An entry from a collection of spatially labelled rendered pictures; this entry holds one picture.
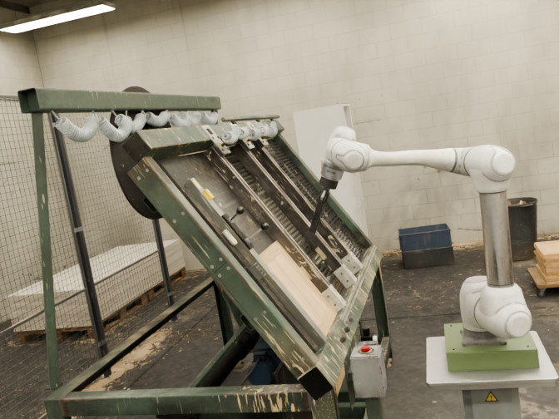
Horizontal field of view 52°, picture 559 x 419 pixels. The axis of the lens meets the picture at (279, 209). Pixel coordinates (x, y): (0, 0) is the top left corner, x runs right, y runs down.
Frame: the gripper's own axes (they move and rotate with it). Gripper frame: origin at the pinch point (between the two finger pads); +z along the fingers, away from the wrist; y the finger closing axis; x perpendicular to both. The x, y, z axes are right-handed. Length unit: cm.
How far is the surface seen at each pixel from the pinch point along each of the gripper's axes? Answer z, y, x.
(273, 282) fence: 34.1, -11.6, -10.9
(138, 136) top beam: -13, 13, -78
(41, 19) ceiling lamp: -29, -449, -468
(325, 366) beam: 53, 7, 23
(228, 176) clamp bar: 4, -54, -57
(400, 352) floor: 123, -212, 73
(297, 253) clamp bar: 30, -54, -10
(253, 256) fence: 26.1, -11.7, -23.1
